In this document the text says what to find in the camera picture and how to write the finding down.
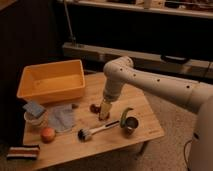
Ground white dish brush black bristles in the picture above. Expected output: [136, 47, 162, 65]
[78, 121, 119, 141]

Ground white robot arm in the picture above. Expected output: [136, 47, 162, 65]
[99, 56, 213, 171]

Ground orange plastic tray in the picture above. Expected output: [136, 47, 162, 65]
[17, 60, 85, 104]

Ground dark red small object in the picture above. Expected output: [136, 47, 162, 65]
[90, 104, 100, 114]

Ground green chili pepper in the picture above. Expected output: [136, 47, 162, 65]
[120, 107, 133, 128]

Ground small brown nut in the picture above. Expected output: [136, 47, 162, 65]
[72, 104, 79, 109]

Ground grey blue cloth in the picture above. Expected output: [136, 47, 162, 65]
[48, 104, 75, 133]

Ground wooden table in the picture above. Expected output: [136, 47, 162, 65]
[18, 73, 164, 171]

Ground grey low shelf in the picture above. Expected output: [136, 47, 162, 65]
[62, 42, 213, 81]

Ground orange apple fruit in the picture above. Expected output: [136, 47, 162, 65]
[40, 127, 55, 143]

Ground blue sponge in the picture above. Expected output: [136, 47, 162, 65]
[23, 101, 45, 118]

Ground striped eraser block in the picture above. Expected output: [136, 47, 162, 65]
[6, 145, 40, 160]

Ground black cable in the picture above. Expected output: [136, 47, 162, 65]
[182, 139, 194, 171]

